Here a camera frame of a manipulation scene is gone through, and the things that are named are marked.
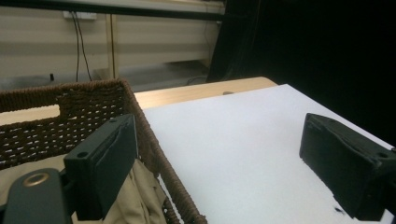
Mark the black curtain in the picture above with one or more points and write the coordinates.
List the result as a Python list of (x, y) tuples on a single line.
[(311, 40)]

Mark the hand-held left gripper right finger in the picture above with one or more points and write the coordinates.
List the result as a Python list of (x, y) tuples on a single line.
[(345, 165)]

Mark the white wall outlet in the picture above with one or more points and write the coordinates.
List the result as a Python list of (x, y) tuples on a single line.
[(88, 15)]

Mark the brown woven basket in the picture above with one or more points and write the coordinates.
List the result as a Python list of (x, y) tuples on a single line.
[(93, 102)]

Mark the tan pants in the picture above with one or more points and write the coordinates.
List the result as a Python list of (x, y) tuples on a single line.
[(137, 199)]

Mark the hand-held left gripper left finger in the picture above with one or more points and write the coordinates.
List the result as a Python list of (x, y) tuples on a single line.
[(99, 168)]

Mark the white table mat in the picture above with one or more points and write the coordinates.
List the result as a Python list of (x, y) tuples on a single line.
[(233, 140)]

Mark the beige background desk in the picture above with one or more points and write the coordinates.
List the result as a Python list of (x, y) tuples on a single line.
[(155, 40)]

